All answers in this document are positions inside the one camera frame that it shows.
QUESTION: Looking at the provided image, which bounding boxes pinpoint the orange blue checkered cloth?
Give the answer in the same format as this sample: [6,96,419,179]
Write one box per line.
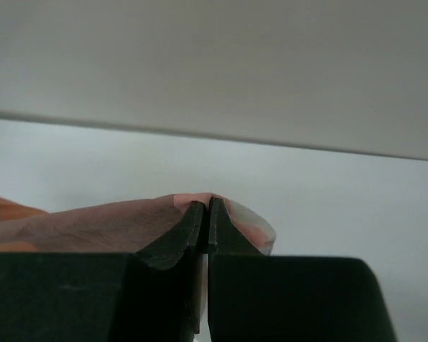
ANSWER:
[0,191,276,257]

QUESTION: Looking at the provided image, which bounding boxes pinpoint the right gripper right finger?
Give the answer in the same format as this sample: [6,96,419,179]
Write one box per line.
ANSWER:
[208,199,397,341]

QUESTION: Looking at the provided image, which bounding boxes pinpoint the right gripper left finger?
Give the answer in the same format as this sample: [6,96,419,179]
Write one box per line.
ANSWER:
[0,202,204,341]

